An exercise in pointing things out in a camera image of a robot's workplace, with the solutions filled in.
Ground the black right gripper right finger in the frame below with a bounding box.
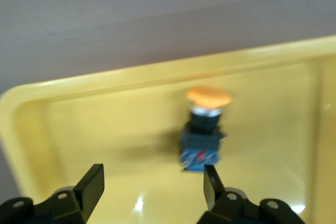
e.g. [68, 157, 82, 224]
[196, 164, 309, 224]

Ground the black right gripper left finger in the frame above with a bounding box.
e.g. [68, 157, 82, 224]
[0, 164, 106, 224]

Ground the orange mushroom push button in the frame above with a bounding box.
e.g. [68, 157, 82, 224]
[180, 87, 234, 174]

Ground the yellow plastic tray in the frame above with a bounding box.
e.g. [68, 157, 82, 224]
[0, 35, 336, 224]

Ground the brown table cover sheet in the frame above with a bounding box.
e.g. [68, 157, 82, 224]
[0, 0, 336, 96]

